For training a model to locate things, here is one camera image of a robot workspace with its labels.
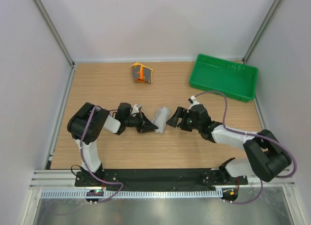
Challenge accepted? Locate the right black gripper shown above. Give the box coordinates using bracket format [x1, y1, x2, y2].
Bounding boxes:
[166, 106, 201, 132]

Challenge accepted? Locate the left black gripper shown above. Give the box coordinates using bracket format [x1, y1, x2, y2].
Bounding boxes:
[124, 111, 157, 133]

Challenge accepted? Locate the grey panda towel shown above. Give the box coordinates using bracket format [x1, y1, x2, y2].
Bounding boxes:
[152, 106, 170, 134]

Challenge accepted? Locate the grey orange towel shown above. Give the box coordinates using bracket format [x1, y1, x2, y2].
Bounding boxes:
[131, 62, 153, 84]

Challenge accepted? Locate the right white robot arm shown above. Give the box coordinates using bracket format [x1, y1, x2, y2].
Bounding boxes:
[166, 104, 292, 184]

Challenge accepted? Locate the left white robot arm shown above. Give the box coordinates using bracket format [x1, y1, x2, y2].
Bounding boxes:
[67, 103, 158, 186]

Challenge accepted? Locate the green plastic tray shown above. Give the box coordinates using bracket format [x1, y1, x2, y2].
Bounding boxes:
[189, 54, 258, 102]

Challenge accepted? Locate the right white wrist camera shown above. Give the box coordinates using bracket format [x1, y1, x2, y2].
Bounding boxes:
[188, 96, 200, 107]

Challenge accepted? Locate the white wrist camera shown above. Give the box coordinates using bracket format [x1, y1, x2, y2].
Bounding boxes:
[131, 104, 142, 117]
[188, 96, 200, 107]

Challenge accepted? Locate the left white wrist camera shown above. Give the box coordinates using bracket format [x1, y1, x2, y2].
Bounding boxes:
[131, 104, 142, 117]

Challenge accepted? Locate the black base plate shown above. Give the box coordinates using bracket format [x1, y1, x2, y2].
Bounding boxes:
[74, 168, 248, 192]

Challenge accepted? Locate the white slotted cable duct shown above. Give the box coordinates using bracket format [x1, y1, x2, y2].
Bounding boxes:
[41, 189, 223, 199]

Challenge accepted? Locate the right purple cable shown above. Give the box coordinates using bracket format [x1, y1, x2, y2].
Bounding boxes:
[191, 90, 299, 206]

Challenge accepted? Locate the right aluminium frame post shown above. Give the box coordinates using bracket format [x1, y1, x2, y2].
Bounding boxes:
[242, 0, 284, 64]

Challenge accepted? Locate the aluminium frame post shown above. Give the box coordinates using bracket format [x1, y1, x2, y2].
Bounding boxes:
[28, 0, 75, 67]
[242, 0, 284, 64]

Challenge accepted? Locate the left aluminium frame post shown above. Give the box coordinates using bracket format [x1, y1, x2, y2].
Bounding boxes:
[28, 0, 75, 67]

